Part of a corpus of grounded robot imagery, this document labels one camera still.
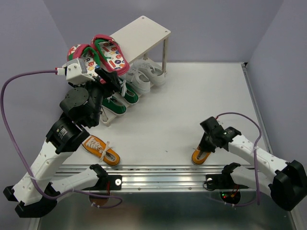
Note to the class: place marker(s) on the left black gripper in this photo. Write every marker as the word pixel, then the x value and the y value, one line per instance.
pixel 112 78

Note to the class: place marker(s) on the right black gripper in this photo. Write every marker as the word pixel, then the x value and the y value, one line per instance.
pixel 205 148

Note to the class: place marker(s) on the green sneaker one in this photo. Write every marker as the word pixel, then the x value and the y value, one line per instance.
pixel 114 105
pixel 129 95

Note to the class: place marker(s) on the pink slipper one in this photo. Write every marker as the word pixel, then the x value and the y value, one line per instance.
pixel 88 54
pixel 110 54

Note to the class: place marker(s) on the white sneaker one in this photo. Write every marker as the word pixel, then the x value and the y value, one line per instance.
pixel 137 80

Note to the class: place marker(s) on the orange sneaker one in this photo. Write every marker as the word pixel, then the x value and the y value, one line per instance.
pixel 102 150
pixel 199 157

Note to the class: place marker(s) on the white sneaker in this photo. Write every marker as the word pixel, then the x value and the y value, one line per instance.
pixel 152 72

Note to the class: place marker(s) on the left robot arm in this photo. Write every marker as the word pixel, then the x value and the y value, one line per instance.
pixel 37 193

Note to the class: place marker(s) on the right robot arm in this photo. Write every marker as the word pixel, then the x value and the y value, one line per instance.
pixel 284 181

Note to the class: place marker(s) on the white two-tier shoe shelf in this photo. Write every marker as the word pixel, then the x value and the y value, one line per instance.
pixel 135 40

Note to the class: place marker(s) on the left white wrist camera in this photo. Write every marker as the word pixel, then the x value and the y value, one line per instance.
pixel 75 70

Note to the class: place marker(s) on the aluminium mounting rail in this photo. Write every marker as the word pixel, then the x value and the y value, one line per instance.
pixel 165 178

